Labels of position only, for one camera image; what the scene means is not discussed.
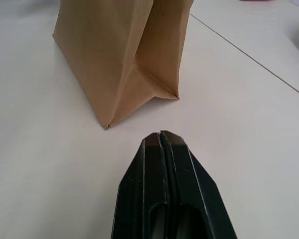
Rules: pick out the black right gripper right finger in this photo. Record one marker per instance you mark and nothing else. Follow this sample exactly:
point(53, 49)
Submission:
point(196, 199)

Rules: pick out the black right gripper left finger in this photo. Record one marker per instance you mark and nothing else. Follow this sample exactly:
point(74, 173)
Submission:
point(139, 194)

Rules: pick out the brown paper bag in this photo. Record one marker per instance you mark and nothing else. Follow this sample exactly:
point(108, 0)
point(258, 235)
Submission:
point(109, 62)

